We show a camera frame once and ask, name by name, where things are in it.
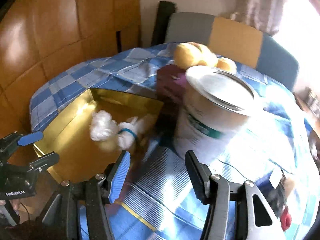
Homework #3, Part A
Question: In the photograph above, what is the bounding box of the pink window curtain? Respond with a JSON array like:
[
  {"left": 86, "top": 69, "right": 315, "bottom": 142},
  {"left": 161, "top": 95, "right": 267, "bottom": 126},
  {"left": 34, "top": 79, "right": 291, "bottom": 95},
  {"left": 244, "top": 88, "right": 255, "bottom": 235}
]
[{"left": 229, "top": 0, "right": 287, "bottom": 36}]

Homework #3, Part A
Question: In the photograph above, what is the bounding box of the blue plaid bed cover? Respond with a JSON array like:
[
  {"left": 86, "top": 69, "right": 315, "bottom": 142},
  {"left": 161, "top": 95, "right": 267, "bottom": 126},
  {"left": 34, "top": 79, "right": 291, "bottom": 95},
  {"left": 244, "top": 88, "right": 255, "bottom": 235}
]
[{"left": 29, "top": 43, "right": 319, "bottom": 239}]

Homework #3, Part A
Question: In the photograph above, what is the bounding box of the yellow headboard cushion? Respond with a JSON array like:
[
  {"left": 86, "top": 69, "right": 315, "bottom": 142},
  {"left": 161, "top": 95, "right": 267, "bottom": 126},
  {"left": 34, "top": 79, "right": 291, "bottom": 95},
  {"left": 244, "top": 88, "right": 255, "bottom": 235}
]
[{"left": 208, "top": 17, "right": 263, "bottom": 68}]

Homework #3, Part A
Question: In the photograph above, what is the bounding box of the teal headboard cushion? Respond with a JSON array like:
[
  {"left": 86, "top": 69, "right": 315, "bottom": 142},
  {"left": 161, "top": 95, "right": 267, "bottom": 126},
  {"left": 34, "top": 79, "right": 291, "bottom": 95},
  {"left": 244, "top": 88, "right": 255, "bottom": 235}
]
[{"left": 256, "top": 34, "right": 299, "bottom": 92}]

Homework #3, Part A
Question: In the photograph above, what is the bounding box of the white metal tin can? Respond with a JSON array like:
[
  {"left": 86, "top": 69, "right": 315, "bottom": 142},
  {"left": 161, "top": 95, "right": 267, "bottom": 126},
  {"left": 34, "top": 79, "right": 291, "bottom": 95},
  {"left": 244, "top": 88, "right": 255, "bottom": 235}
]
[{"left": 173, "top": 66, "right": 259, "bottom": 164}]

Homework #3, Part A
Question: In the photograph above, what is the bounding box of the dark purple box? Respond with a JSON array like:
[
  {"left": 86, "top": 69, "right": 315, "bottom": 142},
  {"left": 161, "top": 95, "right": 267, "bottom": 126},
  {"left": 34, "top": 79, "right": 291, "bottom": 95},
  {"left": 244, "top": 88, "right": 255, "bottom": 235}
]
[{"left": 156, "top": 64, "right": 187, "bottom": 107}]

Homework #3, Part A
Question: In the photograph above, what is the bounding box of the grey white sock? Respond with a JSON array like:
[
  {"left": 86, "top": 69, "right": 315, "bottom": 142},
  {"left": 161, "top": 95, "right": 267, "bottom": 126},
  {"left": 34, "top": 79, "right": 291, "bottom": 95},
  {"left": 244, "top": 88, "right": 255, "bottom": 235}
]
[{"left": 89, "top": 110, "right": 152, "bottom": 152}]

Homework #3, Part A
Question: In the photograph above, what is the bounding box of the yellow giraffe plush toy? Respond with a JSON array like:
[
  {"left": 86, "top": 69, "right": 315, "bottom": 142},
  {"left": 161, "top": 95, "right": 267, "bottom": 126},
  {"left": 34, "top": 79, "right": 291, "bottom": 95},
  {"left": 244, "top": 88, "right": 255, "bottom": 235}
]
[{"left": 174, "top": 42, "right": 237, "bottom": 74}]

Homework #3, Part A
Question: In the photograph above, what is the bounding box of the grey headboard cushion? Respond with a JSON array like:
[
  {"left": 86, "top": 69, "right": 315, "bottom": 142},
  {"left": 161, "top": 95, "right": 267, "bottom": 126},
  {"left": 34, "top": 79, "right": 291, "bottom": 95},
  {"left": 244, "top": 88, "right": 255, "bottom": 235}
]
[{"left": 165, "top": 12, "right": 215, "bottom": 46}]

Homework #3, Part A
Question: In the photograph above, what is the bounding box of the gold storage box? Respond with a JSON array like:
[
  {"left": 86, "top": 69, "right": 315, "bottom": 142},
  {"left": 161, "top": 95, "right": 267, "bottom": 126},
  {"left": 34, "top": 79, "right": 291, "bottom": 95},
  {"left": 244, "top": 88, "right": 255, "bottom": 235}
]
[{"left": 33, "top": 88, "right": 163, "bottom": 183}]

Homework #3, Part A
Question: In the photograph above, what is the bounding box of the black headboard post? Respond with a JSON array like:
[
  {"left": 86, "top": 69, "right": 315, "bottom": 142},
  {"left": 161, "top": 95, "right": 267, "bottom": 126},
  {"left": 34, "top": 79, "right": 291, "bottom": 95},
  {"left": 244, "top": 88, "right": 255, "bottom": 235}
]
[{"left": 151, "top": 1, "right": 176, "bottom": 46}]

